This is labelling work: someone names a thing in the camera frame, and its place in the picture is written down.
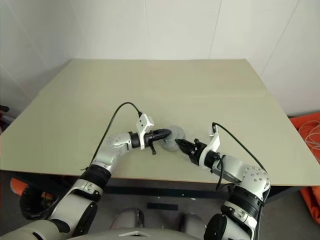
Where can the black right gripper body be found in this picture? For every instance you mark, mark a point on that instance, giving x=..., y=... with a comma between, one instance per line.
x=196, y=151

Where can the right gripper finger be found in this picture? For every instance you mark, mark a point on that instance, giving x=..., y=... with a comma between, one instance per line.
x=185, y=144
x=186, y=149

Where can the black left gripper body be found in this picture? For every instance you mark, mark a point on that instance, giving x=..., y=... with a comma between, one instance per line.
x=150, y=137

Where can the motor housing with copper coils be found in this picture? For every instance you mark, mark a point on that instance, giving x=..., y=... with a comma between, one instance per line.
x=170, y=147

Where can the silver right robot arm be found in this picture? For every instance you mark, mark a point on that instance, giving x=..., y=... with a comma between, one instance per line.
x=232, y=167

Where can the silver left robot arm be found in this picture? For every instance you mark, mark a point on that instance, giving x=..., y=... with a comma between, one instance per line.
x=117, y=141

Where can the black floor strip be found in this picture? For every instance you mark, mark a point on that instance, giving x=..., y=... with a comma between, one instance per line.
x=162, y=206

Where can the grey rounded shell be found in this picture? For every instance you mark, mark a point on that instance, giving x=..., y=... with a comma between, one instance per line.
x=192, y=221
x=127, y=218

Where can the orange fabric bag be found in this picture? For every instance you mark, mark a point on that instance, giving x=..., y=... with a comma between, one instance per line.
x=300, y=122
x=311, y=205

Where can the silver robot torso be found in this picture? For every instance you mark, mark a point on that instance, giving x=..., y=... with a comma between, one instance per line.
x=100, y=236

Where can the black round basket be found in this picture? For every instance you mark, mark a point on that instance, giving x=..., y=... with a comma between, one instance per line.
x=30, y=207

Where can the orange cushion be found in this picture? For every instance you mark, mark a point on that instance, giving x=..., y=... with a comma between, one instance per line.
x=17, y=187

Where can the small black object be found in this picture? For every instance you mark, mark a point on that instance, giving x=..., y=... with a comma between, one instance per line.
x=3, y=108

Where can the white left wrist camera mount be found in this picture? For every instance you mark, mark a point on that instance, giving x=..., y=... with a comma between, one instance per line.
x=143, y=125

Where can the black table frame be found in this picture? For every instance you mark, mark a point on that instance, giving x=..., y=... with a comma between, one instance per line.
x=162, y=190

